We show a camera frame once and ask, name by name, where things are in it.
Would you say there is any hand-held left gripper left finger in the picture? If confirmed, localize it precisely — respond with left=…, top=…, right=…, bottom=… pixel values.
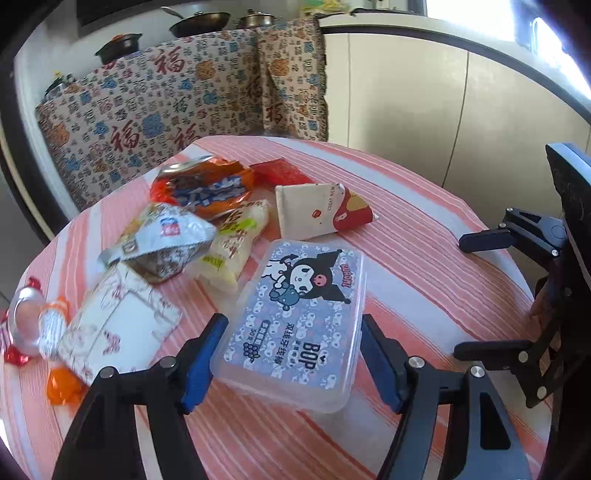
left=52, top=313, right=230, bottom=480

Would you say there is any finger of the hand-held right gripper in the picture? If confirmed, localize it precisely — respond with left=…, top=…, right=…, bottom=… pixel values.
left=454, top=277, right=565, bottom=409
left=459, top=209, right=566, bottom=256

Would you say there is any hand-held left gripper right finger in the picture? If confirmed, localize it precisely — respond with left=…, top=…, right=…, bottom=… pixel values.
left=361, top=314, right=532, bottom=480

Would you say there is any cartoon print plastic box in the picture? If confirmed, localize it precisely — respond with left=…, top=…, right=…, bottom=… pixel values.
left=210, top=239, right=368, bottom=414

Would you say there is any orange candy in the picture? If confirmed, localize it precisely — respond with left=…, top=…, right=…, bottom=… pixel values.
left=38, top=296, right=71, bottom=360

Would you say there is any crushed orange can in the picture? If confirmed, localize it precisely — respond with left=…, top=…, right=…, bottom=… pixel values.
left=150, top=154, right=256, bottom=217

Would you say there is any pink striped tablecloth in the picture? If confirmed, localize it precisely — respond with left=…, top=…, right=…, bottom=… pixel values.
left=0, top=135, right=559, bottom=480

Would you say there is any white floral paper packet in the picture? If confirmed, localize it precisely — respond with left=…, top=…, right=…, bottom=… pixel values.
left=58, top=263, right=184, bottom=387

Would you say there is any yellow white snack packet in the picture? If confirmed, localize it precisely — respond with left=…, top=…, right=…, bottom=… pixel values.
left=198, top=199, right=270, bottom=296

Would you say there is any silver snack wrapper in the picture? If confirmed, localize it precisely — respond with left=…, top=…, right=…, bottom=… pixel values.
left=98, top=202, right=218, bottom=284

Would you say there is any orange jelly wrapper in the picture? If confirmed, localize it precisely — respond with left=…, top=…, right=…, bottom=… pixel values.
left=46, top=367, right=88, bottom=407

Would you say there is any cream cabinet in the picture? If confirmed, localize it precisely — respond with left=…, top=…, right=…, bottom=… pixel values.
left=318, top=14, right=591, bottom=241

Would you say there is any cream and red paper pouch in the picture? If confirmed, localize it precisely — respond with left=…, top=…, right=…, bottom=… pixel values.
left=274, top=181, right=380, bottom=237

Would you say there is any crushed red can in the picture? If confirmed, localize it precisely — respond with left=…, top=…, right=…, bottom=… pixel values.
left=0, top=276, right=47, bottom=367

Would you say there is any red plastic bag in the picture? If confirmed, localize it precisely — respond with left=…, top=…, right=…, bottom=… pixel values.
left=249, top=158, right=315, bottom=188

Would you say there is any printed blanket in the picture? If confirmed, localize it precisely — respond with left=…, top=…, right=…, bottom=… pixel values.
left=36, top=17, right=329, bottom=213

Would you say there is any steel pot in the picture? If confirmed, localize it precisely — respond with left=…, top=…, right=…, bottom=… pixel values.
left=235, top=9, right=278, bottom=29

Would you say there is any black clay pot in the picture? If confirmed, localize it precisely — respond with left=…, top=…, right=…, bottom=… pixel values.
left=95, top=33, right=144, bottom=65

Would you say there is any dark wok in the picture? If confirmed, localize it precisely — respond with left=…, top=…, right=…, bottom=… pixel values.
left=159, top=7, right=232, bottom=38

